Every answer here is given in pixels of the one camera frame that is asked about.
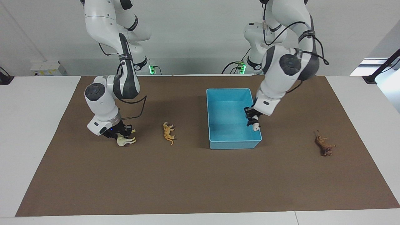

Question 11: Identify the cream white horse toy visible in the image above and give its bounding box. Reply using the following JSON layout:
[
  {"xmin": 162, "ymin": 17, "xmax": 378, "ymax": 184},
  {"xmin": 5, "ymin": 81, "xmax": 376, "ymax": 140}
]
[{"xmin": 116, "ymin": 128, "xmax": 137, "ymax": 148}]

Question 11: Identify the orange striped tiger toy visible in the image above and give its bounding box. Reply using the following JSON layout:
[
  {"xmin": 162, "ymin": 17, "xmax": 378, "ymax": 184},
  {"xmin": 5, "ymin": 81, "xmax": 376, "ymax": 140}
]
[{"xmin": 162, "ymin": 122, "xmax": 176, "ymax": 146}]

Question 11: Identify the brown lion toy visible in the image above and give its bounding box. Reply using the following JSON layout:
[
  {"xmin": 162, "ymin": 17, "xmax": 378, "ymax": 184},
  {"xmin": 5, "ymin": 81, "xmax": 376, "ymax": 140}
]
[{"xmin": 314, "ymin": 129, "xmax": 338, "ymax": 157}]

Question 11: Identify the light blue storage box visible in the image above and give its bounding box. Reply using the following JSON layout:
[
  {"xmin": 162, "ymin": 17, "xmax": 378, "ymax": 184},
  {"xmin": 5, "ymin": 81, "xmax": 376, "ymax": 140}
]
[{"xmin": 206, "ymin": 88, "xmax": 263, "ymax": 150}]

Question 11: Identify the white cardboard box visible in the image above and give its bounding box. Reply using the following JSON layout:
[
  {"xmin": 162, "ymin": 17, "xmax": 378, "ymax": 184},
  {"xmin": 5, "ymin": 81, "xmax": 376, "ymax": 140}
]
[{"xmin": 30, "ymin": 61, "xmax": 68, "ymax": 77}]

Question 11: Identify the brown table mat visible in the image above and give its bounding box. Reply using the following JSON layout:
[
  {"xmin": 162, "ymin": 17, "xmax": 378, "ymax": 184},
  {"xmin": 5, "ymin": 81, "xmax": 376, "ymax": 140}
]
[{"xmin": 16, "ymin": 75, "xmax": 400, "ymax": 217}]

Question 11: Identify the black stand with round base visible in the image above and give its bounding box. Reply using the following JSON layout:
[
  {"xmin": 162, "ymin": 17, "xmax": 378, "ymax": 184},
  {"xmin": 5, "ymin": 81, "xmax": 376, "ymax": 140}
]
[{"xmin": 0, "ymin": 67, "xmax": 15, "ymax": 85}]

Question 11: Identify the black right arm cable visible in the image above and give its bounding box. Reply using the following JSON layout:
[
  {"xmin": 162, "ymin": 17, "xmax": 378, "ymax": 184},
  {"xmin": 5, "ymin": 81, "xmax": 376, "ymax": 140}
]
[{"xmin": 98, "ymin": 42, "xmax": 148, "ymax": 121}]

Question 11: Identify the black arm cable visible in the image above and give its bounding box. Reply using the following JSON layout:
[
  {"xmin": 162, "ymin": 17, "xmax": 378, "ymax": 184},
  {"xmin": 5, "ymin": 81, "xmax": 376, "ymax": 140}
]
[
  {"xmin": 262, "ymin": 0, "xmax": 329, "ymax": 94},
  {"xmin": 98, "ymin": 42, "xmax": 148, "ymax": 121}
]

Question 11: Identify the black base power cable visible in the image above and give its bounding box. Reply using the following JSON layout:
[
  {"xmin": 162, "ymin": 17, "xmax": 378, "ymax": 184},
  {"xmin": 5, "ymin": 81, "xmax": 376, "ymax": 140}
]
[{"xmin": 221, "ymin": 47, "xmax": 251, "ymax": 75}]

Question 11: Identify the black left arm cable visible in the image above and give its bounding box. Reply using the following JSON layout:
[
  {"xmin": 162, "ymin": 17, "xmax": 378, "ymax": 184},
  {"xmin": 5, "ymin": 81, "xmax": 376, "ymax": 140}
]
[{"xmin": 262, "ymin": 0, "xmax": 329, "ymax": 94}]

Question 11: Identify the black angled camera stand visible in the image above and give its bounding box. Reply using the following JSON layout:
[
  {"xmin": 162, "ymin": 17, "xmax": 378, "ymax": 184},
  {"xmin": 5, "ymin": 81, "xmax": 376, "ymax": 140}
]
[{"xmin": 362, "ymin": 48, "xmax": 400, "ymax": 85}]

